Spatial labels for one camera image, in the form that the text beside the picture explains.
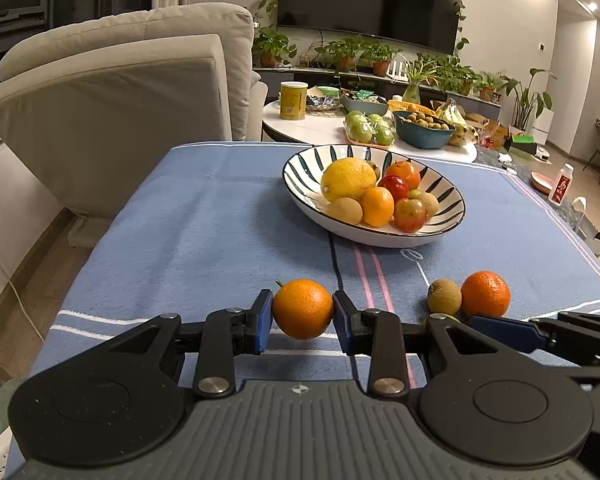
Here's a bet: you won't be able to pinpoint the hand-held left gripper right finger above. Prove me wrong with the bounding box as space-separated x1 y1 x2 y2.
332 290 520 401

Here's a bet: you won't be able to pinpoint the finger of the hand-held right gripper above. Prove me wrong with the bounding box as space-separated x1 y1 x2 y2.
467 313 600 387
530 311 600 346

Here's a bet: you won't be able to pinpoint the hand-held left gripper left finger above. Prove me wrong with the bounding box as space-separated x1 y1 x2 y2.
87 288 274 399

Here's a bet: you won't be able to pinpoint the orange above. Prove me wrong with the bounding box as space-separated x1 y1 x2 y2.
461 270 511 319
383 159 422 191
272 279 335 340
361 186 396 228

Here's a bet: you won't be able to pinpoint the round brown fruit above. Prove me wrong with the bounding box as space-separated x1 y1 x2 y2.
427 279 463 315

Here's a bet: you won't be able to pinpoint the red-green apple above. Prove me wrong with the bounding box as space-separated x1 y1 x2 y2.
393 198 429 234

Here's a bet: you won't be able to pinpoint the large yellow citrus fruit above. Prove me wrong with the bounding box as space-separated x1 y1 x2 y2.
320 157 379 204

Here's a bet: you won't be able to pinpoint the dark red apple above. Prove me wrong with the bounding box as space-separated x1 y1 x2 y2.
378 174 410 202

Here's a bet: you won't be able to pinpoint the tan pear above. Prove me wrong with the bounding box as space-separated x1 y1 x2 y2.
409 188 440 220

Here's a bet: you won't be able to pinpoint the striped white bowl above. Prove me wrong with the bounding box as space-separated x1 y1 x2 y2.
281 144 467 249

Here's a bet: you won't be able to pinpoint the white paper bag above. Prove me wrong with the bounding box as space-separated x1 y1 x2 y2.
572 197 600 259

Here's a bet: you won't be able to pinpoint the blue striped blanket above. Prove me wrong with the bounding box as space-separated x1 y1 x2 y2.
5 142 600 480

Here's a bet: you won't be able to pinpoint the white bottle red label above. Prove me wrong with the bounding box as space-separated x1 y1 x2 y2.
548 163 575 205

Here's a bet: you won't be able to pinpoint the pink plate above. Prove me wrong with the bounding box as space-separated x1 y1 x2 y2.
529 172 557 196

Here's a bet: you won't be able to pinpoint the dark marble table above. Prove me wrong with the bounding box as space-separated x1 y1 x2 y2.
474 146 582 232

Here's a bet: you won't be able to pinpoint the white round coffee table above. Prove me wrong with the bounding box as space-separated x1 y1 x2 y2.
260 99 479 164

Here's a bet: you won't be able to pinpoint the tray of green apples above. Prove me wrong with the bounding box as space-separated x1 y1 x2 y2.
343 111 396 147

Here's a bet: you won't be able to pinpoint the teal bowl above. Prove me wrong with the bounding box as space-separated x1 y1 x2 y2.
392 109 457 150

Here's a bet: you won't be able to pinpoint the white air purifier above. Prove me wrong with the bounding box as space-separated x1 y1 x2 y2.
529 109 554 147

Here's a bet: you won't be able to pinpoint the cardboard boxes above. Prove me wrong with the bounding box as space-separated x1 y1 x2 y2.
462 112 511 150

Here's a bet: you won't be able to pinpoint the grey-blue bowl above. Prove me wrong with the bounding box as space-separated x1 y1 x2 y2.
339 93 389 117

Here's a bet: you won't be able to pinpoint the pile of longans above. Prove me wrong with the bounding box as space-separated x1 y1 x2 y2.
399 111 452 130

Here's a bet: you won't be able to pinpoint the yellow can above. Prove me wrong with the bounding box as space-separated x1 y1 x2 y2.
278 81 309 121

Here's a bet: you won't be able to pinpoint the bunch of bananas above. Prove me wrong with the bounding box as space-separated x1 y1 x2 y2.
431 99 476 147

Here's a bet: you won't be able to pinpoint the orange plastic basket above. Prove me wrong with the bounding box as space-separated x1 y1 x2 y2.
387 99 436 115

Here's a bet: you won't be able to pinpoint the tall leafy floor plant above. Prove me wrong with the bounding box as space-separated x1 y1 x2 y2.
499 67 557 134

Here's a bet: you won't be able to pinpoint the glass vase with plant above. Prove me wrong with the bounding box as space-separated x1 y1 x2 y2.
394 54 442 106

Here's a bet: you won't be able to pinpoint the small potted plant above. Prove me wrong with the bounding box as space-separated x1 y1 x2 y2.
474 71 504 102

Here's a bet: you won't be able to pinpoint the beige sofa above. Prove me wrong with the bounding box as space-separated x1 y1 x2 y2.
0 2 269 249

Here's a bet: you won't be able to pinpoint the potted green plant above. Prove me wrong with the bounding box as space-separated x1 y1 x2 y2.
360 41 402 77
252 26 297 69
313 39 362 72
429 56 482 94

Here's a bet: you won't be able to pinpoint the black television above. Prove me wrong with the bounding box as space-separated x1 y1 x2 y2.
277 0 465 56

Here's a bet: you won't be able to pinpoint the white floor cable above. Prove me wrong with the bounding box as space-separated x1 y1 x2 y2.
0 244 37 332

